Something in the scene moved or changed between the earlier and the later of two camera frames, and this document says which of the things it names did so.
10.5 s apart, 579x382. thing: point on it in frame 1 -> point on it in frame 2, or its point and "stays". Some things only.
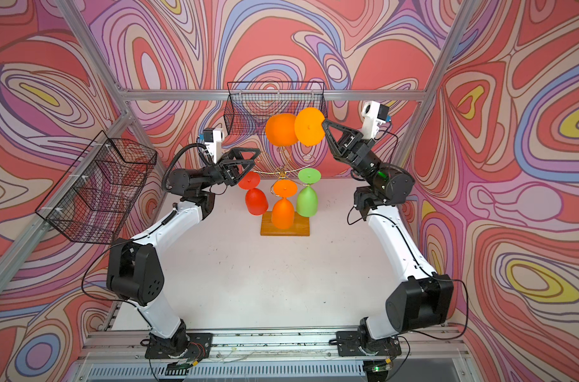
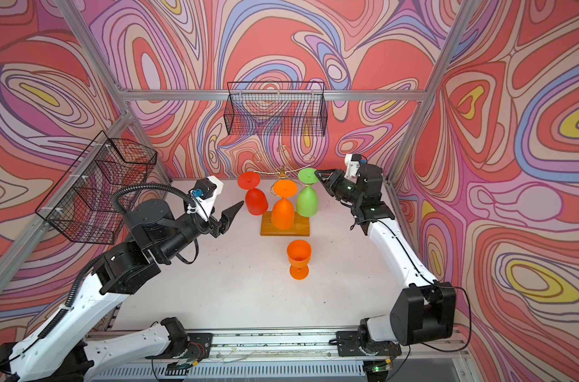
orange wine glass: [280, 130] -> [299, 255]
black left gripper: [223, 173] -> [227, 216]
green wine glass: [307, 200] stays
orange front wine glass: [283, 213] stays
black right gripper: [357, 150] -> [335, 175]
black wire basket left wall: [95, 196] stays
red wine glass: [255, 201] stays
